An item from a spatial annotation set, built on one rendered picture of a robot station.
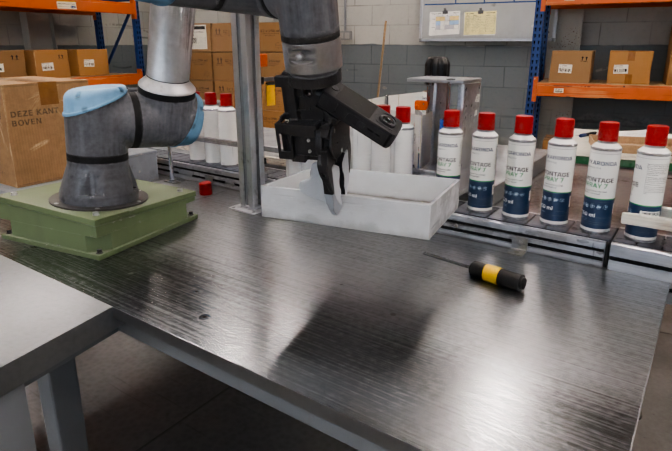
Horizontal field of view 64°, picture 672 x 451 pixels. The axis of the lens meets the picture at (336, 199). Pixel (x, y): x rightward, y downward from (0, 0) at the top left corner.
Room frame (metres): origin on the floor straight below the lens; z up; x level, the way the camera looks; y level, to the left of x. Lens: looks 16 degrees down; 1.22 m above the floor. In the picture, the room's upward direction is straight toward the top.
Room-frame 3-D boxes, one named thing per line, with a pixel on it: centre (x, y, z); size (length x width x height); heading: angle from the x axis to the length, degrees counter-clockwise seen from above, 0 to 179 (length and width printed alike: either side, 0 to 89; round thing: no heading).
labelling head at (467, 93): (1.24, -0.24, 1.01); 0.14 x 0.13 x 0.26; 55
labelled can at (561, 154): (1.00, -0.43, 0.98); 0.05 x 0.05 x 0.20
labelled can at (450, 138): (1.13, -0.24, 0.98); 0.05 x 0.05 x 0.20
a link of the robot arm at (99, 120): (1.08, 0.47, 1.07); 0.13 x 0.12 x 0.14; 125
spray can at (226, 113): (1.51, 0.31, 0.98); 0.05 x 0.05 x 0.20
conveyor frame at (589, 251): (1.41, 0.16, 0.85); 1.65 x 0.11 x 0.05; 55
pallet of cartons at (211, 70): (5.31, 0.81, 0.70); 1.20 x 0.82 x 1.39; 70
